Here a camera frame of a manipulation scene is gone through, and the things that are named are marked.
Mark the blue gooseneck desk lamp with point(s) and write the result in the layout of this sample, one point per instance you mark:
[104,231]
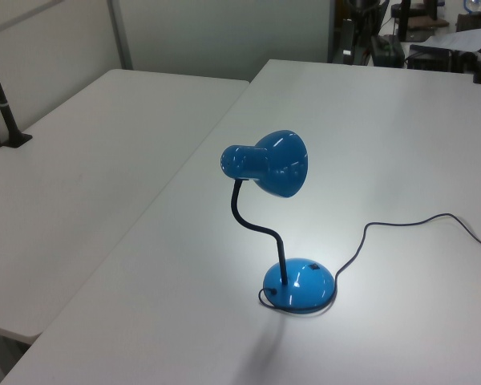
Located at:
[282,164]

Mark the black box with green parts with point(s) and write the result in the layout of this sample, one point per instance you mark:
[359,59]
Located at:
[386,50]

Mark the black upright stand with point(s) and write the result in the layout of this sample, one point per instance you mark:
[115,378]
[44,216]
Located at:
[403,18]

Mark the black pole with white tie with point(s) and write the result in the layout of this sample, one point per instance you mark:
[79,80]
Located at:
[4,108]

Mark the pale blue sheet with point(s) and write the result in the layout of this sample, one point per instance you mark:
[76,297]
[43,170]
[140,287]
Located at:
[459,41]

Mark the black metal bracket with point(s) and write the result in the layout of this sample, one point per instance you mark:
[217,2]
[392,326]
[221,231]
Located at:
[347,34]

